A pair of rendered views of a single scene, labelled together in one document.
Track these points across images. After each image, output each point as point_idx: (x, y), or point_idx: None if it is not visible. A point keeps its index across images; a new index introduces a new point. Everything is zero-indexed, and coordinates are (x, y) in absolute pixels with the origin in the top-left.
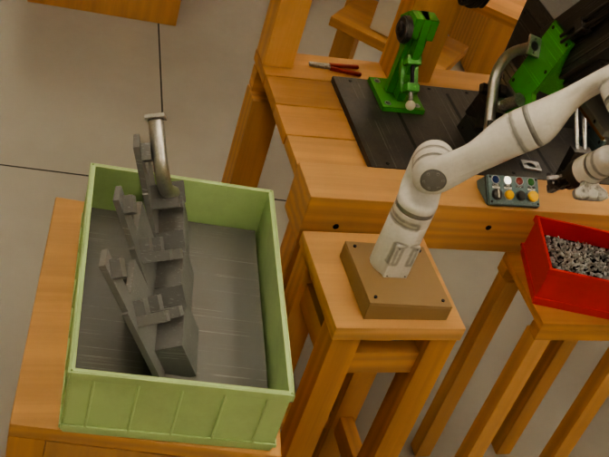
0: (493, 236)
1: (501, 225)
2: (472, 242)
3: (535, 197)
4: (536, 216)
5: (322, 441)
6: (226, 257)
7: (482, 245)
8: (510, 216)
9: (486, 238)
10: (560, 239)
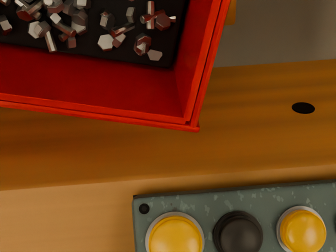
0: (256, 92)
1: (258, 119)
2: (311, 73)
3: (172, 237)
4: (197, 125)
5: None
6: None
7: (269, 72)
8: (249, 147)
9: (274, 84)
10: (46, 24)
